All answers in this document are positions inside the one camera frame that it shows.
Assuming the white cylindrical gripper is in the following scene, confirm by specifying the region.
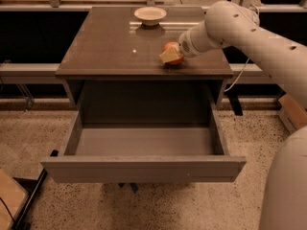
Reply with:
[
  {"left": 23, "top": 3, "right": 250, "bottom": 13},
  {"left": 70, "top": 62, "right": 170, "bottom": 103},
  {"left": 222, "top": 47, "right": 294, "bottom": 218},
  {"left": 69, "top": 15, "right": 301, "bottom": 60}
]
[{"left": 158, "top": 20, "right": 224, "bottom": 64}]

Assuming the red apple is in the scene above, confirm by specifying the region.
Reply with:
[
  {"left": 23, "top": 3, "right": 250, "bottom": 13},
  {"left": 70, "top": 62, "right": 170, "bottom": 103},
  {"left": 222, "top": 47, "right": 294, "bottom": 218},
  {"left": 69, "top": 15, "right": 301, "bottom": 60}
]
[{"left": 162, "top": 41, "right": 185, "bottom": 66}]

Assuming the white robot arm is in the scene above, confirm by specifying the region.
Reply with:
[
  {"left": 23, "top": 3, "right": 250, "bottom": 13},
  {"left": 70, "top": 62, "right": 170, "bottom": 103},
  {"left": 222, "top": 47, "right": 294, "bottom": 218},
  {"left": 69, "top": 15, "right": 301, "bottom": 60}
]
[{"left": 160, "top": 1, "right": 307, "bottom": 230}]

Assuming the grey cabinet with dark top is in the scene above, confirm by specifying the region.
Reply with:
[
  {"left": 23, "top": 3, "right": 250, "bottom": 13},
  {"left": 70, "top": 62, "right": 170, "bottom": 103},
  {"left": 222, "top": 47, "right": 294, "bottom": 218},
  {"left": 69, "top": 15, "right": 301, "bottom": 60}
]
[{"left": 55, "top": 5, "right": 234, "bottom": 127}]

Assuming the open grey top drawer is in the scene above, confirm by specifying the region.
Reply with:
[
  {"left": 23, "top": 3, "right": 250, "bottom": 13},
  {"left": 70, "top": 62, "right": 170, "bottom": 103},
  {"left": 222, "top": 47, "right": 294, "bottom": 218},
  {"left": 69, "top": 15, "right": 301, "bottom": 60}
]
[{"left": 40, "top": 80, "right": 248, "bottom": 184}]

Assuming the white ceramic bowl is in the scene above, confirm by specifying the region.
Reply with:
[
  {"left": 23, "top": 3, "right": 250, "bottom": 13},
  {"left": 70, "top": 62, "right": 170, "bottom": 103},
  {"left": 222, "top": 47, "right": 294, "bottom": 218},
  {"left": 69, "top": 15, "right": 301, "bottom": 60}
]
[{"left": 134, "top": 7, "right": 167, "bottom": 26}]

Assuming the wooden box at right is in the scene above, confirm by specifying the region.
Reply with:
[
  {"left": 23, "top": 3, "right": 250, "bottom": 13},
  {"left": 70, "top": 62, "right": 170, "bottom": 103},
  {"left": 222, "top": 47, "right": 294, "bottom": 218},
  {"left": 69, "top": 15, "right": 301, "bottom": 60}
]
[{"left": 278, "top": 94, "right": 307, "bottom": 133}]

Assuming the black metal floor bar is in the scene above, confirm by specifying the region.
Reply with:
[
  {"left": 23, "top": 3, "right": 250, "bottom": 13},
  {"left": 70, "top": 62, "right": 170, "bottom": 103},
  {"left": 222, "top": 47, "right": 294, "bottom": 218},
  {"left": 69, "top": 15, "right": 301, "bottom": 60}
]
[{"left": 12, "top": 149, "right": 59, "bottom": 230}]

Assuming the wooden board at left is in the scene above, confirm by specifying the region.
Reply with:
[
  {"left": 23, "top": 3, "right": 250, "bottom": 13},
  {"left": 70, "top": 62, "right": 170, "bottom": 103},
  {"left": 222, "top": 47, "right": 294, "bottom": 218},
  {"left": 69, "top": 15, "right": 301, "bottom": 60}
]
[{"left": 0, "top": 169, "right": 28, "bottom": 230}]

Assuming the white cable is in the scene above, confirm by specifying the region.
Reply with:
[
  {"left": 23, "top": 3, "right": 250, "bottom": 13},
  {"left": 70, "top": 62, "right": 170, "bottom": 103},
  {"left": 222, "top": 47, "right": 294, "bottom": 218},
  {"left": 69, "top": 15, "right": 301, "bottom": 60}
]
[{"left": 224, "top": 57, "right": 251, "bottom": 93}]

